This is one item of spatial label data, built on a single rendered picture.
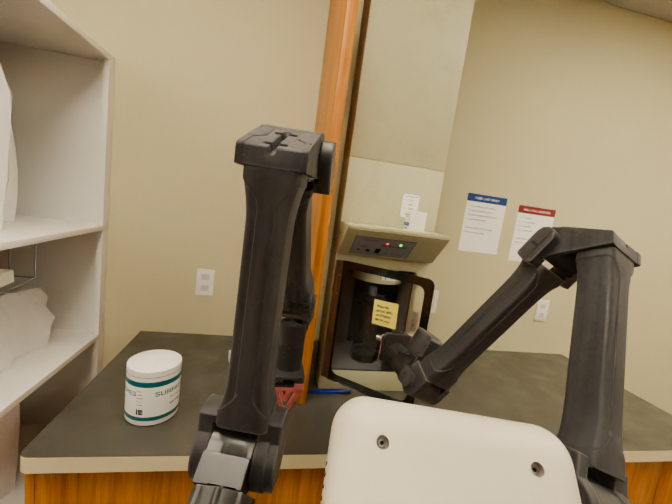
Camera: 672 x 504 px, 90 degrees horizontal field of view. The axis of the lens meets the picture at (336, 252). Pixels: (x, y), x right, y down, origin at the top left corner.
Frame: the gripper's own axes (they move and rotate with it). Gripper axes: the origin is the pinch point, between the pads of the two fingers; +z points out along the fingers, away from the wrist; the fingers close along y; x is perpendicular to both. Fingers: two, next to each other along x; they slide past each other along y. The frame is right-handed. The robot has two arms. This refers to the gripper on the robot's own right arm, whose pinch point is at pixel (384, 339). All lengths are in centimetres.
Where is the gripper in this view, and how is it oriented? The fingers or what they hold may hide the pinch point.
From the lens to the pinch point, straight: 100.6
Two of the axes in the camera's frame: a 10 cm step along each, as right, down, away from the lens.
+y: 1.3, -9.8, -1.3
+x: -9.8, -1.1, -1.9
